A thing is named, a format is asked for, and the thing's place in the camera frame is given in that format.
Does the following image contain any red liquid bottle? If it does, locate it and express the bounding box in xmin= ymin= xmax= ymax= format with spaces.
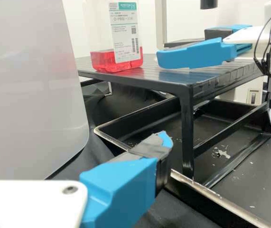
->
xmin=90 ymin=0 xmax=144 ymax=73

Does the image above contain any cream microscope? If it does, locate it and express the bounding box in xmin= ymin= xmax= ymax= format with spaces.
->
xmin=163 ymin=0 xmax=271 ymax=108

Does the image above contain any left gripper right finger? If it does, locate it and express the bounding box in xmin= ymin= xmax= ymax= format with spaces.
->
xmin=79 ymin=130 xmax=174 ymax=228

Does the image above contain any white box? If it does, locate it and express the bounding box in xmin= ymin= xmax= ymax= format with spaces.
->
xmin=0 ymin=0 xmax=90 ymax=181

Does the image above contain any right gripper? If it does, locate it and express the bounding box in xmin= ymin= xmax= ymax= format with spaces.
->
xmin=156 ymin=24 xmax=271 ymax=71

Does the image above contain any black tray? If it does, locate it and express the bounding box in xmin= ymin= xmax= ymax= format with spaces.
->
xmin=93 ymin=96 xmax=271 ymax=228

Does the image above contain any black platform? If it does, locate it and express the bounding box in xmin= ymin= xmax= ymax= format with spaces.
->
xmin=74 ymin=53 xmax=271 ymax=186

